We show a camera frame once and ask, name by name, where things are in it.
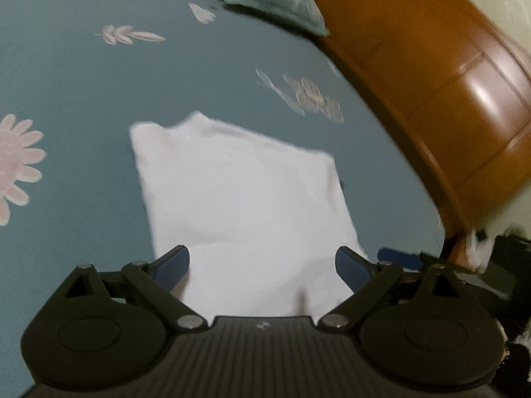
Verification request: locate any white printed long-sleeve shirt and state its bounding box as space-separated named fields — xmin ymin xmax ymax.
xmin=129 ymin=110 xmax=370 ymax=324

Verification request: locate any bed with teal floral sheet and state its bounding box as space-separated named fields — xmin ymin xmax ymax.
xmin=0 ymin=0 xmax=449 ymax=382

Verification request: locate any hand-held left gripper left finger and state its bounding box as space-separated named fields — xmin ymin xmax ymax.
xmin=64 ymin=245 xmax=208 ymax=332

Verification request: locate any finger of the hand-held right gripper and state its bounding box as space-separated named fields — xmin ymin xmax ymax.
xmin=377 ymin=248 xmax=424 ymax=264

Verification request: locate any wooden headboard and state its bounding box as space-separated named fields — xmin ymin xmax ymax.
xmin=290 ymin=0 xmax=531 ymax=258

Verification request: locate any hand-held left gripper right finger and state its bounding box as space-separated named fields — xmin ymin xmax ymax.
xmin=319 ymin=246 xmax=463 ymax=332

